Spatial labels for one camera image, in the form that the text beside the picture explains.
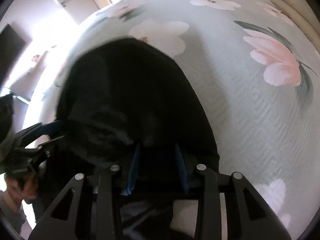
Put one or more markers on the folded beige duvet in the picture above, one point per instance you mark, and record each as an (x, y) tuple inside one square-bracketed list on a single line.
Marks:
[(300, 12)]

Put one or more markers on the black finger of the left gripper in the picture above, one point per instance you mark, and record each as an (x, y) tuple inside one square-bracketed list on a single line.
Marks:
[(32, 133), (43, 148)]

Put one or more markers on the black wall television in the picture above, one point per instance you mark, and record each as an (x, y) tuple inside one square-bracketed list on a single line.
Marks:
[(11, 47)]

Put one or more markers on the person's left hand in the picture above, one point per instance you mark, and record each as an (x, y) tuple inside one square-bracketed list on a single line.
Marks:
[(15, 194)]

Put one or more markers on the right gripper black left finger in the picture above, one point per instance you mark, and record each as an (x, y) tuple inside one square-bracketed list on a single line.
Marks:
[(80, 200)]

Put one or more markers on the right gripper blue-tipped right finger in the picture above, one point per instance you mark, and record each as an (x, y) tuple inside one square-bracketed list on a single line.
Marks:
[(220, 206)]

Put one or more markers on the black hooded jacket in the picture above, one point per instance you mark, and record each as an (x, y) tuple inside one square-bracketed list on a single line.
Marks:
[(129, 104)]

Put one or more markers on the floral green bedspread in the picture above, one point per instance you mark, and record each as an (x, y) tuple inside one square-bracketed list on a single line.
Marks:
[(255, 73)]

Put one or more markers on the person's grey-sleeved forearm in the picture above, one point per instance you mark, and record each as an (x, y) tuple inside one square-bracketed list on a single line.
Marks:
[(13, 213)]

